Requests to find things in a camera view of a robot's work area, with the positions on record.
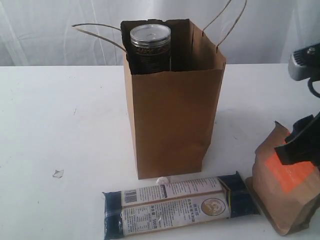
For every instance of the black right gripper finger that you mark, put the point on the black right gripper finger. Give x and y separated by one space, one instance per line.
306 130
295 152

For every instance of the brown pouch orange label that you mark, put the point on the brown pouch orange label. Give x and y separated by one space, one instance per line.
288 195

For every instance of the white marshmallow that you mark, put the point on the white marshmallow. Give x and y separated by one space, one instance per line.
162 180

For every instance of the blue noodle packet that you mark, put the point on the blue noodle packet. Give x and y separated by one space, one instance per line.
174 205

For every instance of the dark can silver lid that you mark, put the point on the dark can silver lid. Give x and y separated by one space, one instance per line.
151 45

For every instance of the brown paper bag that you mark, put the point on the brown paper bag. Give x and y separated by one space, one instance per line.
172 113

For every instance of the torn clear tape scrap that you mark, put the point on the torn clear tape scrap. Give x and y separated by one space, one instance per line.
58 174

